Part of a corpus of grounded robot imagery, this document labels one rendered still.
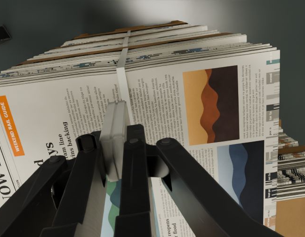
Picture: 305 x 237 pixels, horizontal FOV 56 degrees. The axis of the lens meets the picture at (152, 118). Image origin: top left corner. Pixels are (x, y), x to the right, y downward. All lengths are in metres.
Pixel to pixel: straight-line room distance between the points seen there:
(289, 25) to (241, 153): 0.97
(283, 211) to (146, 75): 0.57
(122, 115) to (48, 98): 0.16
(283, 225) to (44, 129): 0.64
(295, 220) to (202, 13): 0.78
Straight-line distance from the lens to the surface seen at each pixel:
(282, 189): 0.80
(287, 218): 0.82
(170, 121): 0.34
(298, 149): 0.98
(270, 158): 0.40
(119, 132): 0.17
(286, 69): 1.33
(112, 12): 1.15
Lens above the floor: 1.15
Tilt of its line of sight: 69 degrees down
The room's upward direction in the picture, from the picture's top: 170 degrees clockwise
